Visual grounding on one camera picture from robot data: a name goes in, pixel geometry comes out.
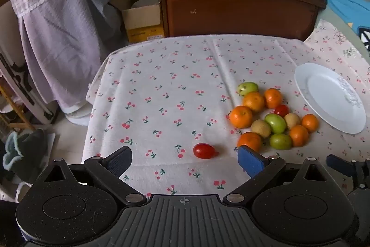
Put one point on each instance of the cherry print tablecloth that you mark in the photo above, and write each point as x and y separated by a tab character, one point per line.
173	67

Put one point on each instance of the open cardboard box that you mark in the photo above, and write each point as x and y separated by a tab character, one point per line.
141	21

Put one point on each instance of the wooden rack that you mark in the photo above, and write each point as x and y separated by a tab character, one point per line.
11	112

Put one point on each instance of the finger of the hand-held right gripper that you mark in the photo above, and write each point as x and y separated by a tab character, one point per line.
338	163

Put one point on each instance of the white object in box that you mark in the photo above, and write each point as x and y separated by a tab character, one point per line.
144	1

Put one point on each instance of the purple cloth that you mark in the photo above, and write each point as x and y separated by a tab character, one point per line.
57	56

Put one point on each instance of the white plate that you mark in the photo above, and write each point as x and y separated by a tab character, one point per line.
323	90

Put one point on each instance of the white basin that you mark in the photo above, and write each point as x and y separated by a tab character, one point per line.
76	117

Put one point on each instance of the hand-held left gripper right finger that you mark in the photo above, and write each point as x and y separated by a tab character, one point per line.
251	163

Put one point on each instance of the brown longan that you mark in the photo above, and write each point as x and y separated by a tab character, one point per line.
261	128
292	120

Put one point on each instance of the teal plush slipper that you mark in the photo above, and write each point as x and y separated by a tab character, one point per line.
20	154

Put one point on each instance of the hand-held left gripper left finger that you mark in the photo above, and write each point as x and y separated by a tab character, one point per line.
120	161

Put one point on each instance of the mandarin orange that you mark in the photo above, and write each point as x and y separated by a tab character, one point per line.
241	116
253	101
298	135
273	98
310	122
250	140

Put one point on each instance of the brown wooden nightstand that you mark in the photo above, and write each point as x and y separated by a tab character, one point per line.
231	9

